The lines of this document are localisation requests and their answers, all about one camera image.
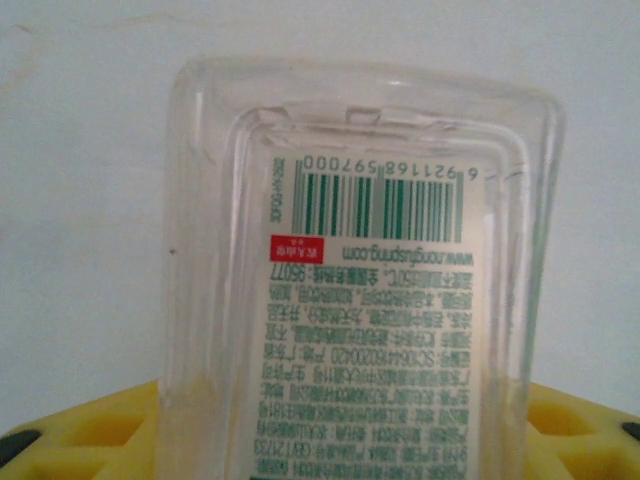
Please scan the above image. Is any square clear bottle green label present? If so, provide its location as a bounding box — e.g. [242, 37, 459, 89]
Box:
[158, 53, 569, 480]

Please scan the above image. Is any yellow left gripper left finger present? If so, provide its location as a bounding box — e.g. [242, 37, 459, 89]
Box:
[0, 379, 166, 480]

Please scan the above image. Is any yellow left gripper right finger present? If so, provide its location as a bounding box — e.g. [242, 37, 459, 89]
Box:
[524, 382, 640, 480]

